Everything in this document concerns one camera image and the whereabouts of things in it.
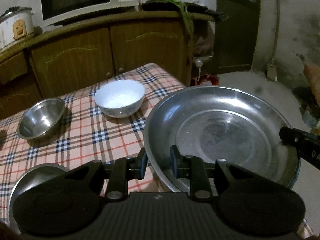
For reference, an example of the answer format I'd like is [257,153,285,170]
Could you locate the green onions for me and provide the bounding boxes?
[142,0,194,38]

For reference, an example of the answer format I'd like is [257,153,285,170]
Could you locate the steel bowl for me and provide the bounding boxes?
[17,98,66,140]

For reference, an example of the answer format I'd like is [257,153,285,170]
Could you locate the large steel plate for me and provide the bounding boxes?
[9,164,72,233]

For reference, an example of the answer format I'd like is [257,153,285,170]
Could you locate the white ceramic bowl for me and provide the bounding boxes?
[94,80,145,118]

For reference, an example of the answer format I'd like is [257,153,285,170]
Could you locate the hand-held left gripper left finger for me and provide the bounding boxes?
[64,147,148,203]

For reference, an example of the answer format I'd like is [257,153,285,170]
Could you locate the dark green door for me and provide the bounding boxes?
[211,0,262,74]

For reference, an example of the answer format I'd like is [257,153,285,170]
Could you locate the plaid tablecloth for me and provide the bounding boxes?
[0,63,313,238]

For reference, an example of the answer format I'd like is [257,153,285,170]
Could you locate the white rice cooker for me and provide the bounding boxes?
[0,6,35,53]

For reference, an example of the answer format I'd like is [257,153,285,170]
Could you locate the red bag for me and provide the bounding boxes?
[191,74,220,87]

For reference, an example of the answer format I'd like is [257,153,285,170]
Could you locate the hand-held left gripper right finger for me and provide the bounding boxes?
[170,145,253,202]

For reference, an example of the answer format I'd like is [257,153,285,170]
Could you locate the dark tray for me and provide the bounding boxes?
[141,0,229,22]

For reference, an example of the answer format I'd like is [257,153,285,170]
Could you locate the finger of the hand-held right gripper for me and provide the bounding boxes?
[279,127,302,153]

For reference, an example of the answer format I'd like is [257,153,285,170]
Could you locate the brown wooden cabinet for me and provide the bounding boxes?
[0,11,218,120]

